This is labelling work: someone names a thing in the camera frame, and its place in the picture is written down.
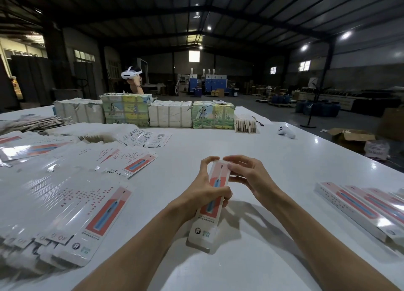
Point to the person's right hand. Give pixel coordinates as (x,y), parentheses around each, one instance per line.
(255,177)

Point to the person's left hand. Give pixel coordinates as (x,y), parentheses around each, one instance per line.
(199,196)

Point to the toothbrush carton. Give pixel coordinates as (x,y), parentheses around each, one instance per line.
(205,231)

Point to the pile of carton blanks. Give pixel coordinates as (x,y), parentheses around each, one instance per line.
(63,187)

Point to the person's right forearm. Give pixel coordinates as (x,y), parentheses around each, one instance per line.
(328,246)

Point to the person's left forearm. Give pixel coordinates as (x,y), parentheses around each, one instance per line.
(139,253)

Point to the small beige card stack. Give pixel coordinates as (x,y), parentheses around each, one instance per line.
(245,125)

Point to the small white object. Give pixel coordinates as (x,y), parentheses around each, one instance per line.
(286,132)

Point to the small black tool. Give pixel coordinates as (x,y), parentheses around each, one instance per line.
(259,120)

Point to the green printed carton bundle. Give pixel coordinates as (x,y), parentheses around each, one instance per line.
(213,115)

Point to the row of white cartons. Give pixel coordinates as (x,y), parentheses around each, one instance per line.
(79,111)
(170,114)

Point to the black floor stand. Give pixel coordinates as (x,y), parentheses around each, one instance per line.
(314,108)

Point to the blue bins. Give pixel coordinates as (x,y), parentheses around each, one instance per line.
(317,108)

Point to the blue machine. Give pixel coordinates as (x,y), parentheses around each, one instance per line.
(216,84)

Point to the open cardboard box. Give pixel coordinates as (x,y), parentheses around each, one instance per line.
(351,139)

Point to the green yellow carton bundle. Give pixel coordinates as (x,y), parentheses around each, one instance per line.
(126,110)

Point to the white plastic bags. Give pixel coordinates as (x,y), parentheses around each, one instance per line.
(377,150)

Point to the square bright window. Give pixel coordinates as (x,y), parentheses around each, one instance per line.
(194,56)

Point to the white headset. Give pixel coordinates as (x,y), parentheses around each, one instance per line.
(131,73)

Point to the tall cardboard box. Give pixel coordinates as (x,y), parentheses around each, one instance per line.
(392,123)

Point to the grey crate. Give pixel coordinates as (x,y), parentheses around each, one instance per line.
(67,94)

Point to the pile of grey flat sheets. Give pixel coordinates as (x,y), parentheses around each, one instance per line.
(31,123)

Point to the dark grey cabinet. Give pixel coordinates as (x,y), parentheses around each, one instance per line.
(31,82)

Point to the small wall window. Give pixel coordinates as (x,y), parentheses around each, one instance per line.
(272,70)

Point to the double wall window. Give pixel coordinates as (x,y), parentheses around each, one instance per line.
(304,65)

